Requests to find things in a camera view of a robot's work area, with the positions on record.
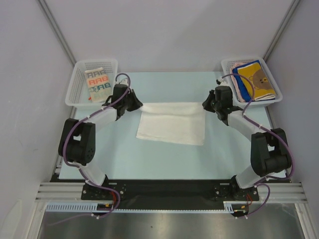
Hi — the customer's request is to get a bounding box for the printed letters towel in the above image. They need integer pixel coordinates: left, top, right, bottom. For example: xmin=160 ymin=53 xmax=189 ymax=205
xmin=84 ymin=67 xmax=112 ymax=103

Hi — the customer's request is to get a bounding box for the white towel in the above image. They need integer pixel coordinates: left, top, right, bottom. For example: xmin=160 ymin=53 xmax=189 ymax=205
xmin=136 ymin=102 xmax=205 ymax=146

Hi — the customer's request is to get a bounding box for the yellow brown bear towel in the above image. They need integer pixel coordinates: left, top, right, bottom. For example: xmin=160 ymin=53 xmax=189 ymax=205
xmin=233 ymin=60 xmax=276 ymax=101

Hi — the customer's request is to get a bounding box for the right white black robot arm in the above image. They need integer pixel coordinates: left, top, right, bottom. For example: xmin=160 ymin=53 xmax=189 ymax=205
xmin=202 ymin=86 xmax=294 ymax=200

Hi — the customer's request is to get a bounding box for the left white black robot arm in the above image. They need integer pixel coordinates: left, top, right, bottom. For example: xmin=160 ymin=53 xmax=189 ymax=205
xmin=58 ymin=84 xmax=143 ymax=199

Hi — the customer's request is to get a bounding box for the right white plastic basket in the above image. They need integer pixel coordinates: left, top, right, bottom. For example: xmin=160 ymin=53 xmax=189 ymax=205
xmin=220 ymin=56 xmax=284 ymax=108

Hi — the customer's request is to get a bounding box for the white plastic basket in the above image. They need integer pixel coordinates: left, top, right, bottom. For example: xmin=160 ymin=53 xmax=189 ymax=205
xmin=220 ymin=56 xmax=284 ymax=108
xmin=65 ymin=58 xmax=118 ymax=110

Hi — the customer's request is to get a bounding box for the pink towel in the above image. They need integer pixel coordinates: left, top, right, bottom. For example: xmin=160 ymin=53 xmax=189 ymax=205
xmin=229 ymin=62 xmax=246 ymax=103

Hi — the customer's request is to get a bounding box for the left white plastic basket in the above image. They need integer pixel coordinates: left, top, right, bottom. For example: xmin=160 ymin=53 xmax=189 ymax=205
xmin=65 ymin=58 xmax=118 ymax=110

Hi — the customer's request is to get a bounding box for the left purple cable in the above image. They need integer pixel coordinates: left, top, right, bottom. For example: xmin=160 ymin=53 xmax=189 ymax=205
xmin=46 ymin=73 xmax=133 ymax=226

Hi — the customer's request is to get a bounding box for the purple cable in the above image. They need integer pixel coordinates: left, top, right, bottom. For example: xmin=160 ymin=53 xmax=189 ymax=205
xmin=46 ymin=73 xmax=133 ymax=226
xmin=219 ymin=74 xmax=296 ymax=220

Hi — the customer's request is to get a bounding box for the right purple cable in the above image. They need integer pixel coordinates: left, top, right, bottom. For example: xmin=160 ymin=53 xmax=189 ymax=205
xmin=219 ymin=74 xmax=296 ymax=220

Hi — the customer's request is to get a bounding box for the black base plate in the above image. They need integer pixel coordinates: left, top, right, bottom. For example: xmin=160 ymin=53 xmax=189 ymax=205
xmin=81 ymin=179 xmax=259 ymax=210

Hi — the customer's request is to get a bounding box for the white slotted cable duct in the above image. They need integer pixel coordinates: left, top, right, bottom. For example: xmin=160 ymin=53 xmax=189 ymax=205
xmin=45 ymin=202 xmax=245 ymax=214

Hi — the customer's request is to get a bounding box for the left aluminium corner post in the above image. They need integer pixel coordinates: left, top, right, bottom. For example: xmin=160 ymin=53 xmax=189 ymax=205
xmin=36 ymin=0 xmax=77 ymax=66

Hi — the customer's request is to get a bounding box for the aluminium corner post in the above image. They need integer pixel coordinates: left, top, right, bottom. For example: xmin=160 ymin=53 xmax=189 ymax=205
xmin=263 ymin=0 xmax=303 ymax=62
xmin=36 ymin=0 xmax=77 ymax=66

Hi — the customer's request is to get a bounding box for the right aluminium corner post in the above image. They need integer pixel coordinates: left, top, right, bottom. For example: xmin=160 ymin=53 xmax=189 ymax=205
xmin=263 ymin=0 xmax=303 ymax=62

